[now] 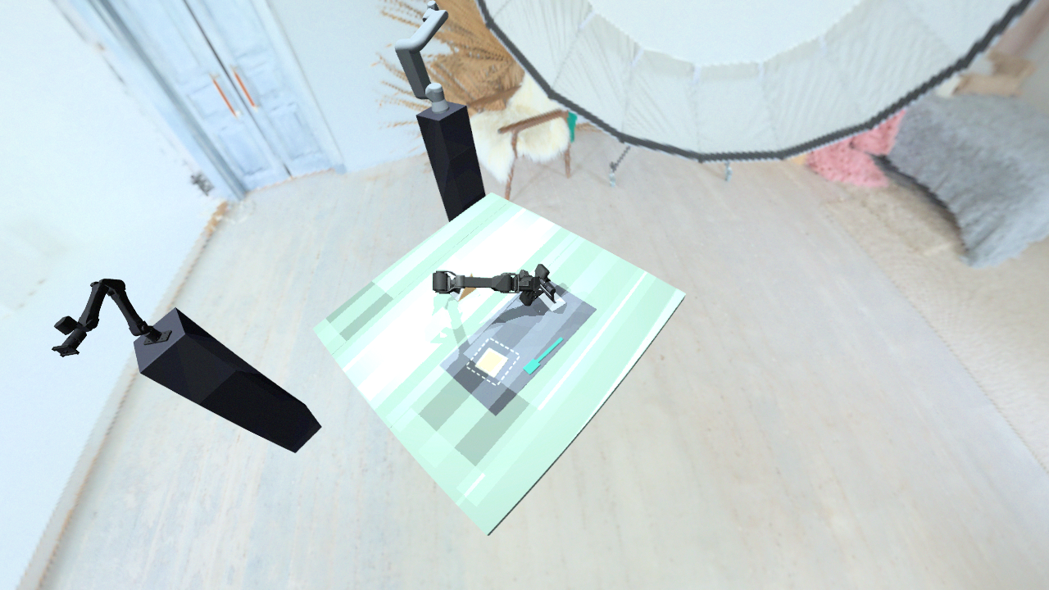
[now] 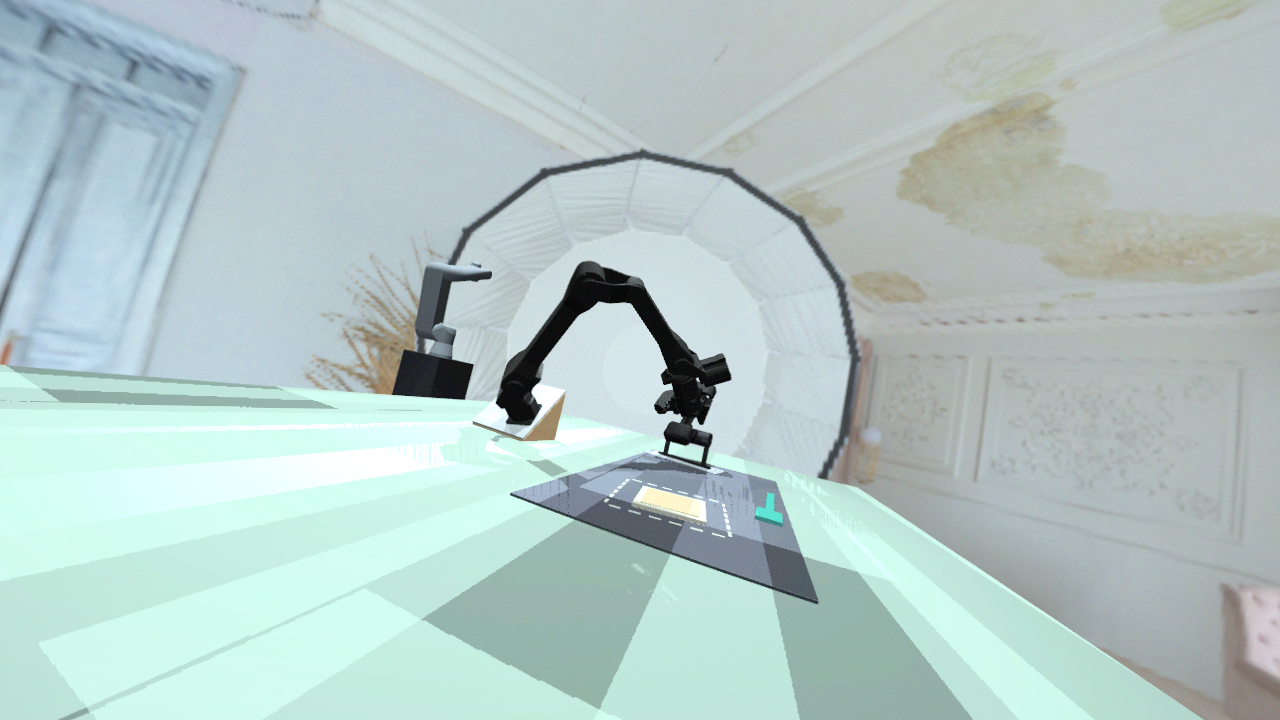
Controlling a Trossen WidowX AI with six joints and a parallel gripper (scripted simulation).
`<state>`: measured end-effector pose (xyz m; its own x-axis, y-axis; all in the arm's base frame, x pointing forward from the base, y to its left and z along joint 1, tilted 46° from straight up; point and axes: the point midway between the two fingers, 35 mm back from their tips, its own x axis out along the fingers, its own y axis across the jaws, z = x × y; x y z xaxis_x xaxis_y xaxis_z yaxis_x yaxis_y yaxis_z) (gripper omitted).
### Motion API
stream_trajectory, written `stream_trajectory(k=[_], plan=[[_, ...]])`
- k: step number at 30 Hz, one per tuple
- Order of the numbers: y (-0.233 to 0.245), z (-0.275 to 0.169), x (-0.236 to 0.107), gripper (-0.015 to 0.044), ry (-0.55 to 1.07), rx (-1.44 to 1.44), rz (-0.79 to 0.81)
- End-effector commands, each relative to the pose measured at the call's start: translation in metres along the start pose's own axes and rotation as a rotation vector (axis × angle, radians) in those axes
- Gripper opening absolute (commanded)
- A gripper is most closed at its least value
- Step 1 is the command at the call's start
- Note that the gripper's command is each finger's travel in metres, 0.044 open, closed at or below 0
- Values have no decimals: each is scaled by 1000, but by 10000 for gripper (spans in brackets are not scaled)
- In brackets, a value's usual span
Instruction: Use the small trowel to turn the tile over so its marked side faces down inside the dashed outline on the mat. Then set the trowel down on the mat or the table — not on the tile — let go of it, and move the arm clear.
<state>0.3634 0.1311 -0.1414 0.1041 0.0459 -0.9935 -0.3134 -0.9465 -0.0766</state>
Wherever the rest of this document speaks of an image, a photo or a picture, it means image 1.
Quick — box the white square tile with dark square centre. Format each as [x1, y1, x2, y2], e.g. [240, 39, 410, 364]
[475, 347, 508, 378]

